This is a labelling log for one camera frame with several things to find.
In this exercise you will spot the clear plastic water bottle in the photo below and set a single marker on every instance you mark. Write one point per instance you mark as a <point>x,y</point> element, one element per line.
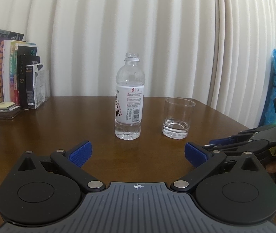
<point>129,97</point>

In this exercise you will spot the white pleated curtain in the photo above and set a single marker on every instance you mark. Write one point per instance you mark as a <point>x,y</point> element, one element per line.
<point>215,51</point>

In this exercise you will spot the metal tin tray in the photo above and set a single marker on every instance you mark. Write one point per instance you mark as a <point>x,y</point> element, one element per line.
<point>10,113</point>

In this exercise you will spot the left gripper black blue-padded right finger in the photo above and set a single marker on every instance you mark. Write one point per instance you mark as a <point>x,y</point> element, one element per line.
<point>232,189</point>

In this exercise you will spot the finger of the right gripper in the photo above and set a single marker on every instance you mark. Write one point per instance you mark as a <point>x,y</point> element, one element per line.
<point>231,147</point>
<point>242,136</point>

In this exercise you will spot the yellow sticky note pad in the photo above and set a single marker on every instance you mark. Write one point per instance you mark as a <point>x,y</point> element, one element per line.
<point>6,105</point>

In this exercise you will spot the row of upright books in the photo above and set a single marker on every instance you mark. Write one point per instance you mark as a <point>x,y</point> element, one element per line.
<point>15,54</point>

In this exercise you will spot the white black carton box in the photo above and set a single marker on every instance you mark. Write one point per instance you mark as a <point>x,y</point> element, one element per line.
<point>35,85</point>

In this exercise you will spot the clear drinking glass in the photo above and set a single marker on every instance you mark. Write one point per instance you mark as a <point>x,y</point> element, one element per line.
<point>177,117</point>

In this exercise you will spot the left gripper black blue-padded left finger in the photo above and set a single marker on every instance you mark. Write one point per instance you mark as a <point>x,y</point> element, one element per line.
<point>40,190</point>

